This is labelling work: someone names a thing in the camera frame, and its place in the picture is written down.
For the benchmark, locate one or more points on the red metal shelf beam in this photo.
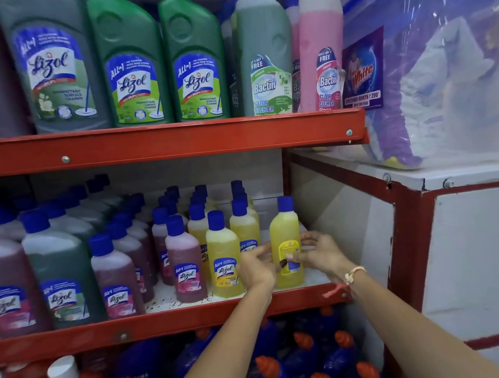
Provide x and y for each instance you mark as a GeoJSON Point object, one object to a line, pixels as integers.
{"type": "Point", "coordinates": [155, 142]}
{"type": "Point", "coordinates": [112, 330]}

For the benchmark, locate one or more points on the opaque green cleaner bottle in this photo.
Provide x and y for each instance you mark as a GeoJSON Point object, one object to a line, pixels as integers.
{"type": "Point", "coordinates": [196, 60]}
{"type": "Point", "coordinates": [130, 64]}

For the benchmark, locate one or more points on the row of small pink bottles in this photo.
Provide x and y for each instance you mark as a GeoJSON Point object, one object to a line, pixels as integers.
{"type": "Point", "coordinates": [185, 265]}

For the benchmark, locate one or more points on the person's left forearm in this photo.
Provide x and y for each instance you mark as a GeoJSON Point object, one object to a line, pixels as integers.
{"type": "Point", "coordinates": [209, 363]}

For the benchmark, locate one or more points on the green liquid blue-cap bottle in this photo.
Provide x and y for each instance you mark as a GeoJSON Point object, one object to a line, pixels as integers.
{"type": "Point", "coordinates": [265, 54]}

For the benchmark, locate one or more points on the group of blue orange-cap bottles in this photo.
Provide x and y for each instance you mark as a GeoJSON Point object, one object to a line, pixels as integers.
{"type": "Point", "coordinates": [302, 368]}

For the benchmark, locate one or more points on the group of yellow bottles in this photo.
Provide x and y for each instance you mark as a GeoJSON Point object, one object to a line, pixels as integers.
{"type": "Point", "coordinates": [223, 250]}

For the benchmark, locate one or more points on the person's left thumb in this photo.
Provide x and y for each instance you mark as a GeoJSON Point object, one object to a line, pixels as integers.
{"type": "Point", "coordinates": [276, 265]}

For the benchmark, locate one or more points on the white cabinet with red frame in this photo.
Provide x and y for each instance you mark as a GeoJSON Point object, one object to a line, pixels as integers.
{"type": "Point", "coordinates": [485, 255]}

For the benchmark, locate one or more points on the person's left hand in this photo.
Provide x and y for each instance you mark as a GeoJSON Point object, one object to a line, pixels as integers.
{"type": "Point", "coordinates": [256, 271]}

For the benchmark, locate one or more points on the purple detergent packet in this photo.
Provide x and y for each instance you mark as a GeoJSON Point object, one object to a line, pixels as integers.
{"type": "Point", "coordinates": [393, 138]}

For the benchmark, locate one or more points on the person's right forearm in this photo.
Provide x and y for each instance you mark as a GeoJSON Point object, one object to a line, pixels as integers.
{"type": "Point", "coordinates": [413, 334]}

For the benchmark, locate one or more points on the person's right hand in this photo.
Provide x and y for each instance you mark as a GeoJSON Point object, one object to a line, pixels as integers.
{"type": "Point", "coordinates": [326, 256]}

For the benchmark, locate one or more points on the person's right thumb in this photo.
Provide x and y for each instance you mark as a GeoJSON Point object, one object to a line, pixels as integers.
{"type": "Point", "coordinates": [300, 261]}

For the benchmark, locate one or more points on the pink liquid blue-cap bottle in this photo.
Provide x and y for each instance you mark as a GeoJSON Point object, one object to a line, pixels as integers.
{"type": "Point", "coordinates": [296, 41]}
{"type": "Point", "coordinates": [322, 47]}

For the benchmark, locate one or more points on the huge grey-green cleaner bottle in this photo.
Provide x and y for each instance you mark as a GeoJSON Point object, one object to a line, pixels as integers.
{"type": "Point", "coordinates": [51, 61]}

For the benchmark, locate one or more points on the cream and red wrist thread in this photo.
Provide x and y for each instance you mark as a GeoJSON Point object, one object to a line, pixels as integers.
{"type": "Point", "coordinates": [355, 273]}

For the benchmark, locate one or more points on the yellow floor cleaner bottle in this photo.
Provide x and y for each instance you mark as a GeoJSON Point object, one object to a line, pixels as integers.
{"type": "Point", "coordinates": [283, 232]}

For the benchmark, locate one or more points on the purple detergent label card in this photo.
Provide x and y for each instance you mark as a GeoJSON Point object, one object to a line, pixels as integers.
{"type": "Point", "coordinates": [365, 73]}

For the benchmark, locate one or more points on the row of dark green bottles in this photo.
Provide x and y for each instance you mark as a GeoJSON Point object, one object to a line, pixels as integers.
{"type": "Point", "coordinates": [60, 273]}

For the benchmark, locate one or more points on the clear plastic zip bag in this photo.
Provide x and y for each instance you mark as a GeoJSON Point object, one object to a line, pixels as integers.
{"type": "Point", "coordinates": [452, 51]}

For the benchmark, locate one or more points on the row of medium pink bottles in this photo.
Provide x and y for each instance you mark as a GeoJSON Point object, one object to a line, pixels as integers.
{"type": "Point", "coordinates": [116, 279]}

